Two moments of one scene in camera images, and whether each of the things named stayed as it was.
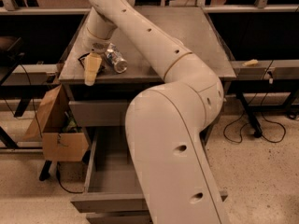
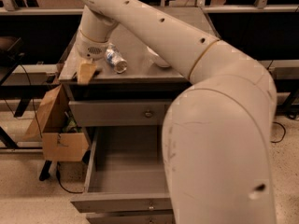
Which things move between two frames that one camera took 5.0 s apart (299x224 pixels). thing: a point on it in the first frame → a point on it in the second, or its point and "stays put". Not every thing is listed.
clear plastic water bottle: x=116 y=59 stays put
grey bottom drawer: x=131 y=217 stays put
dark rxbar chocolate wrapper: x=82 y=60 → x=95 y=75
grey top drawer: x=104 y=113 stays put
